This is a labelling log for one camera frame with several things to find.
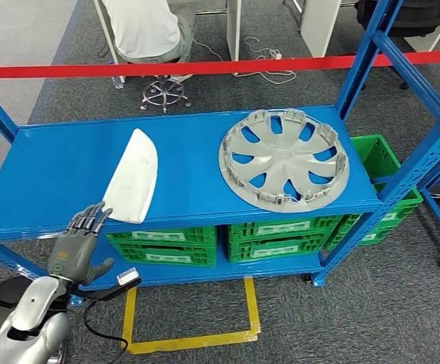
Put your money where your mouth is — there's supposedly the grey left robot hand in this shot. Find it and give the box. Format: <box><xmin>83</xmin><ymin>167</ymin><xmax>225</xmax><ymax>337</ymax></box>
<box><xmin>46</xmin><ymin>201</ymin><xmax>115</xmax><ymax>287</ymax></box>

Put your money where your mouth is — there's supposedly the white curved plastic part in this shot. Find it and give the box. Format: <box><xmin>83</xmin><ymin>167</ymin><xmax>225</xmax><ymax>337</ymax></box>
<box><xmin>102</xmin><ymin>127</ymin><xmax>159</xmax><ymax>224</ymax></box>

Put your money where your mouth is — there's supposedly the clear plastic bottle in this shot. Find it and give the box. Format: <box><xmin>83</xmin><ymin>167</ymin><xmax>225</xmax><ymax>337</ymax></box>
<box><xmin>107</xmin><ymin>60</ymin><xmax>125</xmax><ymax>90</ymax></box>

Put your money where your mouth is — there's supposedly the stool with chrome base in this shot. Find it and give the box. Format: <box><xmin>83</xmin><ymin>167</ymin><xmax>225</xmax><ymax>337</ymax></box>
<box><xmin>140</xmin><ymin>76</ymin><xmax>193</xmax><ymax>115</ymax></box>

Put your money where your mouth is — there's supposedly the person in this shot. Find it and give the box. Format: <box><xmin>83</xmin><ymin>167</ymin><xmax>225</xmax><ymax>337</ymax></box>
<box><xmin>101</xmin><ymin>0</ymin><xmax>197</xmax><ymax>64</ymax></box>

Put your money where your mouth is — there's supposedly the red barrier belt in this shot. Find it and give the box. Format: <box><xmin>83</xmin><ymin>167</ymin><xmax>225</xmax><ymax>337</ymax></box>
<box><xmin>0</xmin><ymin>49</ymin><xmax>440</xmax><ymax>80</ymax></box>

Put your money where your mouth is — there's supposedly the silver wheel hubcap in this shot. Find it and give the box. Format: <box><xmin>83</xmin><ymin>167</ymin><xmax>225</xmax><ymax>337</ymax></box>
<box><xmin>218</xmin><ymin>108</ymin><xmax>351</xmax><ymax>214</ymax></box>

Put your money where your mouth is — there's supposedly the white desk panel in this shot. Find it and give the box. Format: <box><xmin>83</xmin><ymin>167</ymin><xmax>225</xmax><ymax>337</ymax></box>
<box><xmin>300</xmin><ymin>0</ymin><xmax>342</xmax><ymax>58</ymax></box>
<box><xmin>226</xmin><ymin>0</ymin><xmax>243</xmax><ymax>62</ymax></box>

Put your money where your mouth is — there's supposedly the black office chair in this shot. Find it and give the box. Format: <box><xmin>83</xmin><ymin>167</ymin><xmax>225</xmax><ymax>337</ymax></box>
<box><xmin>356</xmin><ymin>0</ymin><xmax>440</xmax><ymax>39</ymax></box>

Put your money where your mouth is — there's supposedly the black camera cable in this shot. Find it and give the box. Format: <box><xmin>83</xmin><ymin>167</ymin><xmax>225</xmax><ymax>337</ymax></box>
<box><xmin>82</xmin><ymin>296</ymin><xmax>129</xmax><ymax>364</ymax></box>

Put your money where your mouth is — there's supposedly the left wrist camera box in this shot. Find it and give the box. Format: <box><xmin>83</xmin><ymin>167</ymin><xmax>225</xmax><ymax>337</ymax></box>
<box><xmin>116</xmin><ymin>267</ymin><xmax>141</xmax><ymax>287</ymax></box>

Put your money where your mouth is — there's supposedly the white floor cable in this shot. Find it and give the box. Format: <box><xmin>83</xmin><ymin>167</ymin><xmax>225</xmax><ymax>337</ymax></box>
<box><xmin>195</xmin><ymin>36</ymin><xmax>297</xmax><ymax>86</ymax></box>

